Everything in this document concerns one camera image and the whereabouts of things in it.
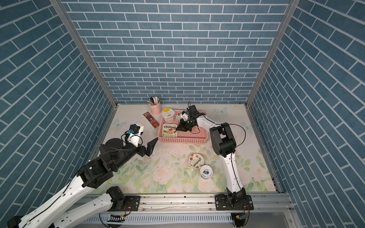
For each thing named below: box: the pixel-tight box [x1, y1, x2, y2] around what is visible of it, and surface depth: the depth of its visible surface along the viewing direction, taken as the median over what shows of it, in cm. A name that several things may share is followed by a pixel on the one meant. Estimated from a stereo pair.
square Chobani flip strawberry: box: [161, 123, 178, 138], surface depth 101 cm
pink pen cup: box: [148, 102, 163, 116], surface depth 113 cm
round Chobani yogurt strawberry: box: [188, 152, 205, 170], surface depth 86 cm
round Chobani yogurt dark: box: [175, 113, 182, 123], surface depth 107 cm
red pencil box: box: [143, 111, 160, 129], surface depth 114 cm
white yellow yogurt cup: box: [162, 107, 175, 124], surface depth 104 cm
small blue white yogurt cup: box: [199, 164, 214, 180], surface depth 80 cm
